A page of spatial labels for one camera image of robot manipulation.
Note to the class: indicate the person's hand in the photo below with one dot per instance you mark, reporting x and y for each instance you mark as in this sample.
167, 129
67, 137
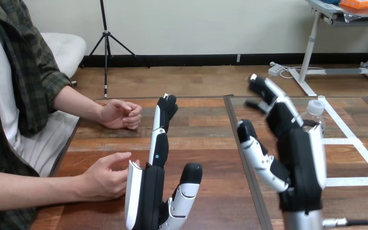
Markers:
120, 114
104, 179

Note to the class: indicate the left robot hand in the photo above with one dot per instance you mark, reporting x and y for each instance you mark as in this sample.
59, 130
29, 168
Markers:
152, 190

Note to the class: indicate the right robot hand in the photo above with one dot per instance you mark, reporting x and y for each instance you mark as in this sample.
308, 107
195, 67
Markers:
298, 165

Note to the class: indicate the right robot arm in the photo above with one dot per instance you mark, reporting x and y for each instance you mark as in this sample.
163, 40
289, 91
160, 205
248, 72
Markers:
301, 221

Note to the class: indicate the person's forearm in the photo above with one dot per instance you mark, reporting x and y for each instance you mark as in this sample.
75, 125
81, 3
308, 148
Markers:
76, 106
28, 192

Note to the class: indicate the clear water bottle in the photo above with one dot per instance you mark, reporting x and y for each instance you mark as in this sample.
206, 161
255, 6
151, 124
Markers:
314, 117

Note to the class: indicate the person's body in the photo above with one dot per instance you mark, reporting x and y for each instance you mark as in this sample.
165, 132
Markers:
9, 95

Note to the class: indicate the black tripod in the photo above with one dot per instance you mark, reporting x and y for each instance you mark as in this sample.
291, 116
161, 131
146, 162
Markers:
107, 47

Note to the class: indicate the white cushioned chair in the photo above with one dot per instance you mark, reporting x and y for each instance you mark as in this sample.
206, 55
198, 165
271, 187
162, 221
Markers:
65, 52

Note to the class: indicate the white power strip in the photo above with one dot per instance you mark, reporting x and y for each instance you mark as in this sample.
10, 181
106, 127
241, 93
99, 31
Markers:
275, 69

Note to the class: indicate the white desk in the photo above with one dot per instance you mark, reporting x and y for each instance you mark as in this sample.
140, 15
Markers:
339, 44

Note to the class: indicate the orange thing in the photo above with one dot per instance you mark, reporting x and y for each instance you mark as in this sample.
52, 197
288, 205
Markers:
358, 3

